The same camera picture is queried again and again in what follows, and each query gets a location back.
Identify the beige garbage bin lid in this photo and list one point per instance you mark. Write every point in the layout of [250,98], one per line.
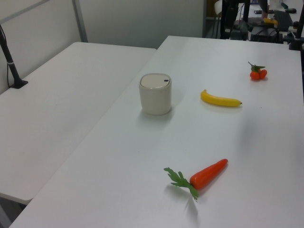
[154,81]

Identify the white small garbage bin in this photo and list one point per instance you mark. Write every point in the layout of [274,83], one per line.
[155,102]

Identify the yellow toy banana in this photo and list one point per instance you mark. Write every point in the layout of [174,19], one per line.
[221,100]

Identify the orange toy carrot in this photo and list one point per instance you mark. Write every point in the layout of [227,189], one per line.
[206,175]

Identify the orange toy tangerine cluster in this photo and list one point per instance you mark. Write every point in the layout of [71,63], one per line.
[257,73]

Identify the white chair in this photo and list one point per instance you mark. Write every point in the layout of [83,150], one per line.
[217,12]

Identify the black pole with base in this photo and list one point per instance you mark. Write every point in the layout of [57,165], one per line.
[12,69]

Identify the small yellow object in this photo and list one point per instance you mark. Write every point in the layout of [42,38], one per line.
[270,21]

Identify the grey partition post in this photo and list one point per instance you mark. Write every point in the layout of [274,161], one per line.
[80,21]

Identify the black metal frame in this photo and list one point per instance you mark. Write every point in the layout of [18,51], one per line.
[235,19]

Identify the black clamped camera stand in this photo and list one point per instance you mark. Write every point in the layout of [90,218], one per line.
[297,38]

